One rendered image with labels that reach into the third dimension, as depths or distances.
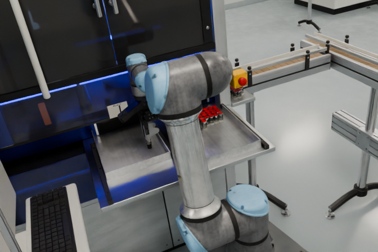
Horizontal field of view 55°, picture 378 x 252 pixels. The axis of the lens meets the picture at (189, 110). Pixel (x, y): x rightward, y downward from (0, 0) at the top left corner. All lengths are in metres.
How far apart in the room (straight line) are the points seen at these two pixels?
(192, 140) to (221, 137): 0.64
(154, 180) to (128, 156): 0.20
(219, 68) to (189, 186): 0.31
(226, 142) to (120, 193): 0.47
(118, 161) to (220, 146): 0.42
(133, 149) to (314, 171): 1.57
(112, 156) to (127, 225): 0.53
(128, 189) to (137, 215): 0.59
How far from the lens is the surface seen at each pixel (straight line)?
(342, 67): 2.17
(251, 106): 2.04
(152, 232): 2.05
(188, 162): 0.93
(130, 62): 1.33
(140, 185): 1.37
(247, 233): 1.08
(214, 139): 1.54
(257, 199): 1.06
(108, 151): 1.58
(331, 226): 2.41
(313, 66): 2.14
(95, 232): 1.94
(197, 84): 0.86
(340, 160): 2.91
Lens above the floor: 1.75
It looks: 29 degrees down
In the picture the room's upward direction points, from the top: 8 degrees counter-clockwise
